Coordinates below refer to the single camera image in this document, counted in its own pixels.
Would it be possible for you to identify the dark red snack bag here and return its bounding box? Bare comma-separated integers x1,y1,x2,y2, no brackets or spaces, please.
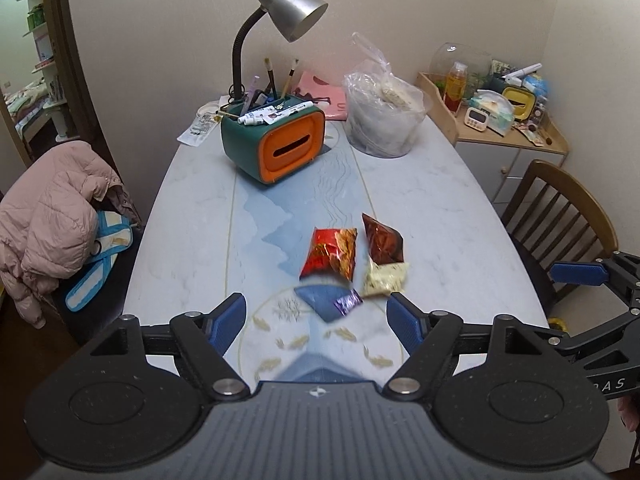
361,212,405,265

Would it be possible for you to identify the light blue packet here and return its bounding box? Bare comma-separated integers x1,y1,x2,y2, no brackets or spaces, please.
525,74,551,98

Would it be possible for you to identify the green orange tissue box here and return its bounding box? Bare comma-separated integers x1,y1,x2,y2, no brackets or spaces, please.
221,100,327,187

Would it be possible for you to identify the clear plastic bag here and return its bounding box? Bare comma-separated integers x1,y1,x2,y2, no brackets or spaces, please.
342,31,433,158

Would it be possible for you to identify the pale yellow snack bag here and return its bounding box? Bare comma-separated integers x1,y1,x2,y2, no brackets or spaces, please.
361,258,410,298

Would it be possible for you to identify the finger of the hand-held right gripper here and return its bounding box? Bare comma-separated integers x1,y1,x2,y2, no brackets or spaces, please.
550,252,640,311
542,310,640,368

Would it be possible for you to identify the white wet wipes pack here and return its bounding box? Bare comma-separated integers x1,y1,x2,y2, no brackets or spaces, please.
471,89,516,134

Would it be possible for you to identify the white shelf unit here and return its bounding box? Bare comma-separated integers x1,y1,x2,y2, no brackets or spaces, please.
0,0,68,142

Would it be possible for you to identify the clear glass dome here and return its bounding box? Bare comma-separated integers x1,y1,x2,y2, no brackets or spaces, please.
429,42,493,92

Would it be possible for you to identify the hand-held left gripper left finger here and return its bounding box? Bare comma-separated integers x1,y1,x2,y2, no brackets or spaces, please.
90,292,251,402

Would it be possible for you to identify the pink folder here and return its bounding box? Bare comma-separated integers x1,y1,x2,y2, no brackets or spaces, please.
292,70,348,121

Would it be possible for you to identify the red chips bag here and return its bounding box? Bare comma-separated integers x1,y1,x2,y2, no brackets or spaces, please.
299,227,359,282

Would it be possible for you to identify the small purple snack packet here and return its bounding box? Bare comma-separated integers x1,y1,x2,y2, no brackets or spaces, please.
332,290,364,317

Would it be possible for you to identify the pink padded jacket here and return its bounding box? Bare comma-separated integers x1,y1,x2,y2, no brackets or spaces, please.
0,140,136,328

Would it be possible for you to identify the dull blue packet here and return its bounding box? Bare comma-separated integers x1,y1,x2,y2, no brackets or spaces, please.
294,285,353,323

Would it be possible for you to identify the blue trimmed white cloth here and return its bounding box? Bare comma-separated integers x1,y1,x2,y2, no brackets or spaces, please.
65,209,135,311

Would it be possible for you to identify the black chair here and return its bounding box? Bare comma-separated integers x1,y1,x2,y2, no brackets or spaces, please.
52,230,146,347

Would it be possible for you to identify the silver desk lamp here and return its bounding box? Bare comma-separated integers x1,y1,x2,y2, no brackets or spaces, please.
229,0,329,106

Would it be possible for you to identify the yellow tissue box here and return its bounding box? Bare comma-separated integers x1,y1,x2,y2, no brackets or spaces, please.
501,86,537,120

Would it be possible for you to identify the white marker tube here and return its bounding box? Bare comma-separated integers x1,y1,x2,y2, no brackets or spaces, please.
501,62,543,81

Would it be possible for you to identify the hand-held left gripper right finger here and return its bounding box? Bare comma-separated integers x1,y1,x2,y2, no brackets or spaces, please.
382,292,548,402

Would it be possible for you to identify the orange liquid bottle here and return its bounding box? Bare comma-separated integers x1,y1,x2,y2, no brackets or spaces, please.
446,61,467,111

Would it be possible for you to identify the wooden chair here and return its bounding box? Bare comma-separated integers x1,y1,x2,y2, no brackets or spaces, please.
500,159,620,311

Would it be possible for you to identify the light handled paint brush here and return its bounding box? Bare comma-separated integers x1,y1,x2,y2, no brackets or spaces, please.
280,58,300,101

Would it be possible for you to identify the white ointment tube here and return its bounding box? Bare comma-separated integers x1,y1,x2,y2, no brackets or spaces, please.
237,109,292,127

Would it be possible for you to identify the white cabinet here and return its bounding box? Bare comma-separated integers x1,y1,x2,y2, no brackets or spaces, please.
455,137,566,206

